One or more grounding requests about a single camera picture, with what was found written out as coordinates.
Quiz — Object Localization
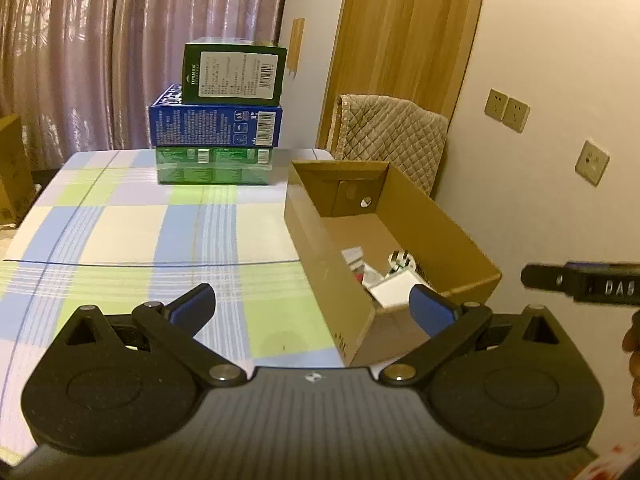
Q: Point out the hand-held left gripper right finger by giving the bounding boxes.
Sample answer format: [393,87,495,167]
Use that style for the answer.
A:
[380,284,576,387]

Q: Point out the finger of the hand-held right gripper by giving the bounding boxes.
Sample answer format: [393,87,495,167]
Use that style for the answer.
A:
[564,260,640,271]
[520,263,577,293]

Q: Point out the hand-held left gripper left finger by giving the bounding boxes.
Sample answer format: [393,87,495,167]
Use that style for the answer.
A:
[47,283,247,387]

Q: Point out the white square night light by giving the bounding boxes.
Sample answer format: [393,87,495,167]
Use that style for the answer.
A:
[369,269,426,309]

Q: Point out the white plug adapter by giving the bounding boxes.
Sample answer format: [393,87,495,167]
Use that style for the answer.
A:
[387,250,416,276]

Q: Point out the brown cardboard box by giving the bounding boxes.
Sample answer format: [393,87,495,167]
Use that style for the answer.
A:
[283,159,502,367]

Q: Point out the person's right forearm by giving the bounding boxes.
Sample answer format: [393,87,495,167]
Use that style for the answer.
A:
[587,442,640,480]

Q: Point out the person's right hand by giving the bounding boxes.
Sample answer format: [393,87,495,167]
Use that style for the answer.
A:
[621,309,640,417]

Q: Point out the green shrink-wrapped carton pack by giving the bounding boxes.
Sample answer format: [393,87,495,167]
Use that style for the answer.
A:
[154,146,274,187]

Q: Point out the quilted beige chair cover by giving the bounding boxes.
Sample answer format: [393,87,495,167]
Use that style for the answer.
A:
[332,94,449,197]

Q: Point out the blue carton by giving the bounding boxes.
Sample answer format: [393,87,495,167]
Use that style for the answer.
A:
[149,83,283,149]

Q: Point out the large brown shipping carton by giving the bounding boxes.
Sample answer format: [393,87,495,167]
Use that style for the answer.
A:
[0,114,37,226]

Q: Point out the dark green carton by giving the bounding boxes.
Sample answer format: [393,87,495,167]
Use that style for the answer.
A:
[181,37,288,107]

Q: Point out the wooden door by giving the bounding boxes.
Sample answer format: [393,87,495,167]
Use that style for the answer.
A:
[317,0,488,153]

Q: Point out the pink patterned curtain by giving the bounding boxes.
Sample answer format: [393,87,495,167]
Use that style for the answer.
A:
[0,0,293,171]

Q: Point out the single beige wall socket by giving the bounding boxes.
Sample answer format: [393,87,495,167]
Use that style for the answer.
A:
[575,140,610,186]

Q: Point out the wooden wall strip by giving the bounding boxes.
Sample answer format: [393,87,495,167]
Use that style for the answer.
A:
[289,17,306,79]

